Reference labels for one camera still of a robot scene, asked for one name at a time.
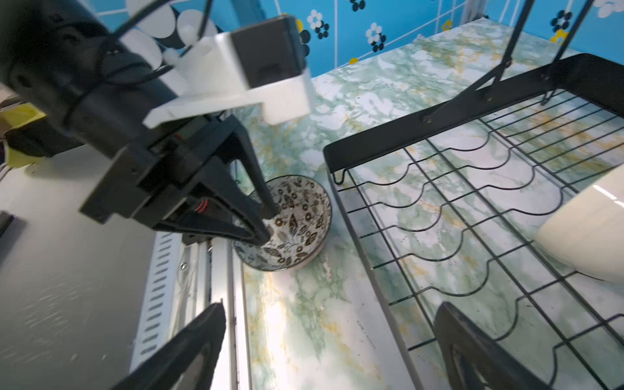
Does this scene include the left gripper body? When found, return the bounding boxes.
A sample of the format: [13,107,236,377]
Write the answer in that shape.
[80,115,246,236]

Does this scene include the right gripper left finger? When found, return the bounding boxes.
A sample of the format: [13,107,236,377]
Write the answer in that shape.
[114,303,227,389]

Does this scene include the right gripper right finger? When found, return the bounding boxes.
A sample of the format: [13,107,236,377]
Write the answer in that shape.
[435,302,549,389]

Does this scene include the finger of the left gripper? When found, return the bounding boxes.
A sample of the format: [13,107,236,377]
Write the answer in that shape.
[232,128,280,219]
[194,170,272,245]

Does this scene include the black floral pink bowl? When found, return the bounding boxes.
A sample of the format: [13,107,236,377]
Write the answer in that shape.
[234,175,332,271]

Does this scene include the plain white bowl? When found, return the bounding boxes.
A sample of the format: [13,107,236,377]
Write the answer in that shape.
[535,166,623,284]

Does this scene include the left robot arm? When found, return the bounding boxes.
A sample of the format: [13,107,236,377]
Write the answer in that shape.
[1,1,278,245]

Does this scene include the black two-tier dish rack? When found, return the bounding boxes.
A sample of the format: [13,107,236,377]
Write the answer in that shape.
[323,1,623,389]

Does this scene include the aluminium front rail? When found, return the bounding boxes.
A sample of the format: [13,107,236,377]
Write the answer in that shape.
[129,232,252,389]

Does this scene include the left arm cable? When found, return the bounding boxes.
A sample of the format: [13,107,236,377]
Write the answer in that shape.
[62,0,215,128]

